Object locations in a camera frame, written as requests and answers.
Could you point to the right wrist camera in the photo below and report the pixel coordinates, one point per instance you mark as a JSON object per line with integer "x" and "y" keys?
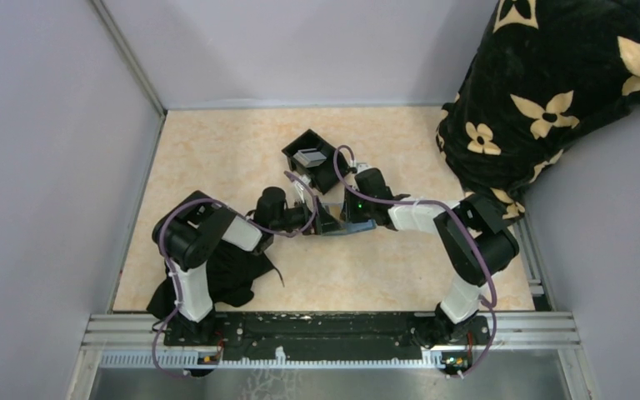
{"x": 357, "y": 167}

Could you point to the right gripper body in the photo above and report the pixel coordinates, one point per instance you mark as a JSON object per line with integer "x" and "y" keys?
{"x": 357, "y": 207}

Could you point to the black floral blanket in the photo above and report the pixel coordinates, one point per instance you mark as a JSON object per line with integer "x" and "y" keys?
{"x": 545, "y": 74}

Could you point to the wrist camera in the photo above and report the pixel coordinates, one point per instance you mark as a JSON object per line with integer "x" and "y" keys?
{"x": 302, "y": 194}
{"x": 357, "y": 167}

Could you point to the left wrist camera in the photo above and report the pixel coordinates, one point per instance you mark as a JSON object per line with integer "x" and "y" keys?
{"x": 302, "y": 194}

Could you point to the blue card holder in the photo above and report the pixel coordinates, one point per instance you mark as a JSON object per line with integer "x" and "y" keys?
{"x": 353, "y": 226}

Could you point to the aluminium frame rail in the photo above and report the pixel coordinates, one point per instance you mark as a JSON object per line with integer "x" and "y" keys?
{"x": 129, "y": 340}

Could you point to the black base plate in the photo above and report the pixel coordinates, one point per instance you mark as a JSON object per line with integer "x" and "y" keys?
{"x": 319, "y": 337}

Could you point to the grey card stack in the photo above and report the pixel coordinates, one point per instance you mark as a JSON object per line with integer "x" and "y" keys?
{"x": 309, "y": 157}

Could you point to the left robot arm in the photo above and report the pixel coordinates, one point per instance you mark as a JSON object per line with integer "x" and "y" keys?
{"x": 188, "y": 236}

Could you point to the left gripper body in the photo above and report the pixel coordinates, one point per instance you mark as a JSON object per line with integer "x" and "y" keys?
{"x": 297, "y": 217}

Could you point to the black cloth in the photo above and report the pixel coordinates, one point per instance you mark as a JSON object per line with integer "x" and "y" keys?
{"x": 230, "y": 276}

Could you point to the black card tray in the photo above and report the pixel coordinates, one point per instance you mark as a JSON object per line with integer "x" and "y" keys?
{"x": 323, "y": 178}

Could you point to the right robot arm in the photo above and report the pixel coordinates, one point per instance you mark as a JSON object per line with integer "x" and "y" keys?
{"x": 477, "y": 241}

